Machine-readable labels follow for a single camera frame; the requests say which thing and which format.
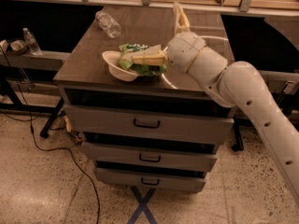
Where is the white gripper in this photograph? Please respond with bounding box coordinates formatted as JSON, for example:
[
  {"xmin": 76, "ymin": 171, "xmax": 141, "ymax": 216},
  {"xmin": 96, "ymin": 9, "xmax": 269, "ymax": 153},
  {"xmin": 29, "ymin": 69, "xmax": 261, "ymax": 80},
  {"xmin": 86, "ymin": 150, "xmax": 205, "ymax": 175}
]
[{"xmin": 131, "ymin": 2, "xmax": 206, "ymax": 74}]

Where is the green rice chip bag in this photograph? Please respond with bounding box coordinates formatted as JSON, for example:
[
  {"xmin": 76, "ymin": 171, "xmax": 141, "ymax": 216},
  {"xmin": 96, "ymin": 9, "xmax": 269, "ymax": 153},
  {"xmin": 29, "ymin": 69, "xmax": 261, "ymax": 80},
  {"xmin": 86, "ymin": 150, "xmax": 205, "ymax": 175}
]
[{"xmin": 119, "ymin": 44, "xmax": 166, "ymax": 77}]

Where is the white paper bowl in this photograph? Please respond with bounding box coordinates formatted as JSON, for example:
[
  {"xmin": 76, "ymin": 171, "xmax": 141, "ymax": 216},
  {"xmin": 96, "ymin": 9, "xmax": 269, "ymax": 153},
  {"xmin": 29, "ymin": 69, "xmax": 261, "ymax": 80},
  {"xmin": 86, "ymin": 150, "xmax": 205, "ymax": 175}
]
[{"xmin": 102, "ymin": 51, "xmax": 139, "ymax": 82}]

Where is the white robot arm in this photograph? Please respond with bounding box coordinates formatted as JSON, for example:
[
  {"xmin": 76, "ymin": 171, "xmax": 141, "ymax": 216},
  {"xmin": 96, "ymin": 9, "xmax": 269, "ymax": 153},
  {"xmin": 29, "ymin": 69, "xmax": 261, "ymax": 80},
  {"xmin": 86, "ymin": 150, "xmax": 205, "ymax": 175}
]
[{"xmin": 130, "ymin": 4, "xmax": 299, "ymax": 203}]

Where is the clear plastic bottle lying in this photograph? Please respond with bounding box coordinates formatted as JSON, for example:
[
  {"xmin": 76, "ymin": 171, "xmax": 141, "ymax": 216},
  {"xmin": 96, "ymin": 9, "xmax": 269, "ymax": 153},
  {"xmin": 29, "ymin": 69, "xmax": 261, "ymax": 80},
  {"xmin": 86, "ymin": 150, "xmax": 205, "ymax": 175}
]
[{"xmin": 95, "ymin": 10, "xmax": 121, "ymax": 38}]

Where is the grey drawer cabinet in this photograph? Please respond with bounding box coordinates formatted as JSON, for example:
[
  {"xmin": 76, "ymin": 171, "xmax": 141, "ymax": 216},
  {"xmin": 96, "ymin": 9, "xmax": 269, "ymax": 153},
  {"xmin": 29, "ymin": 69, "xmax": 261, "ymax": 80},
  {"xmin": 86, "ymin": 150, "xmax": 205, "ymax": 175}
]
[{"xmin": 54, "ymin": 6, "xmax": 233, "ymax": 179}]

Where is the top grey drawer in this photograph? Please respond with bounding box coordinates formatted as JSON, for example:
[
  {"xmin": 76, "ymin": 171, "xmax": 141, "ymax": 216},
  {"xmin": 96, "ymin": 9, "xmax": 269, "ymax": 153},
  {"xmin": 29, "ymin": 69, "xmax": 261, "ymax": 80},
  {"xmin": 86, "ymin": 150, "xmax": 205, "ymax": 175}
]
[{"xmin": 64, "ymin": 105, "xmax": 234, "ymax": 144}]

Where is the grey drawer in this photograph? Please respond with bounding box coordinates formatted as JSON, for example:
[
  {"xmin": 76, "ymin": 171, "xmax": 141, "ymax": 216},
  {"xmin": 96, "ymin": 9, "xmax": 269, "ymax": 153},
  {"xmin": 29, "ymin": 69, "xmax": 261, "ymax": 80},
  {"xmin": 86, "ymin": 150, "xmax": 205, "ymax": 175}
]
[
  {"xmin": 94, "ymin": 168, "xmax": 206, "ymax": 192},
  {"xmin": 64, "ymin": 105, "xmax": 234, "ymax": 144},
  {"xmin": 82, "ymin": 142, "xmax": 217, "ymax": 172}
]

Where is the grey side bench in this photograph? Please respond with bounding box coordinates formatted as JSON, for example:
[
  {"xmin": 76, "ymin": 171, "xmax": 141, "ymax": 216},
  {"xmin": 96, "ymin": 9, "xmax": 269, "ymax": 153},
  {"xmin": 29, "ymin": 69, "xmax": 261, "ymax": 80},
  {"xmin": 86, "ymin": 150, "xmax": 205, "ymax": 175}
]
[{"xmin": 0, "ymin": 50, "xmax": 69, "ymax": 71}]

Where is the middle grey drawer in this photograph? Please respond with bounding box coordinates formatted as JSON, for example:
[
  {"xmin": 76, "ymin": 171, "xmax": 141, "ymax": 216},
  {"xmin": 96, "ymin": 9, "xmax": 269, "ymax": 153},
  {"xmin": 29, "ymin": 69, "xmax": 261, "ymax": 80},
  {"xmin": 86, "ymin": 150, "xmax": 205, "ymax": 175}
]
[{"xmin": 82, "ymin": 142, "xmax": 217, "ymax": 172}]

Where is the power strip on floor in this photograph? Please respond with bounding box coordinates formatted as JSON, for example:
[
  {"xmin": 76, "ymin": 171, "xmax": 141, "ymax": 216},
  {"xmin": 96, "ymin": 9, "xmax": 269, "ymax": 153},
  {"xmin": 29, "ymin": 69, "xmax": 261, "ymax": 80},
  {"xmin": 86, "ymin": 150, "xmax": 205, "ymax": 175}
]
[{"xmin": 63, "ymin": 116, "xmax": 82, "ymax": 145}]

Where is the upright clear water bottle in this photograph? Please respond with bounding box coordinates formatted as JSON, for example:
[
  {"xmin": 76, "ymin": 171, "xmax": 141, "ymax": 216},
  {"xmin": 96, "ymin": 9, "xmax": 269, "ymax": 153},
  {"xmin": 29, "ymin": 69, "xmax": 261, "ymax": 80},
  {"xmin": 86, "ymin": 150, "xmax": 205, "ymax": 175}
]
[{"xmin": 23, "ymin": 28, "xmax": 41, "ymax": 55}]

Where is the bottom grey drawer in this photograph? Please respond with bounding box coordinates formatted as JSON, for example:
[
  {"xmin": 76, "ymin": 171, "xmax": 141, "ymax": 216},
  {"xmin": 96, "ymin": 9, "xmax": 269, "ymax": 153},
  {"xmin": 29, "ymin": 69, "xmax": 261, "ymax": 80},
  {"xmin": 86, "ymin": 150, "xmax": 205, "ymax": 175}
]
[{"xmin": 94, "ymin": 168, "xmax": 206, "ymax": 192}]

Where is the black floor cable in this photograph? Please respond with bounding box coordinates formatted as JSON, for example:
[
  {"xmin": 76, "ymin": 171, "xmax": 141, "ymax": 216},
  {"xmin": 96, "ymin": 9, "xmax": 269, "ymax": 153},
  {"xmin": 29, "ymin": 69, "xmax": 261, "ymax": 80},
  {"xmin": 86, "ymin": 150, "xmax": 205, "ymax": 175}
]
[{"xmin": 0, "ymin": 45, "xmax": 101, "ymax": 224}]

